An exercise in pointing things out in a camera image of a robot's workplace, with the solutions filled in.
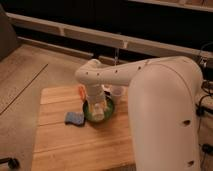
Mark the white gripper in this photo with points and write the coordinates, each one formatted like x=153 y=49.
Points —
x=95 y=95

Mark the white plastic cup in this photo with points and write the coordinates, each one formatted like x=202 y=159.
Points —
x=116 y=93

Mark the orange small object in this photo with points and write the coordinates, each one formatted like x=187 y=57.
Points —
x=82 y=93

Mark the white shelf rail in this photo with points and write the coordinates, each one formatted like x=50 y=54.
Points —
x=105 y=38

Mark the black chair caster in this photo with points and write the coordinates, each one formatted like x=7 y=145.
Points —
x=13 y=163

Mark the wooden board table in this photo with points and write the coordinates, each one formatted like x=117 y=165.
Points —
x=93 y=147

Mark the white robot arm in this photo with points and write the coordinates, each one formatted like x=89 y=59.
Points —
x=161 y=106

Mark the green ceramic bowl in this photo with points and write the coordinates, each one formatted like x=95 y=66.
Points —
x=98 y=112

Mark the blue sponge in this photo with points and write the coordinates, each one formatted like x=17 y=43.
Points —
x=74 y=118

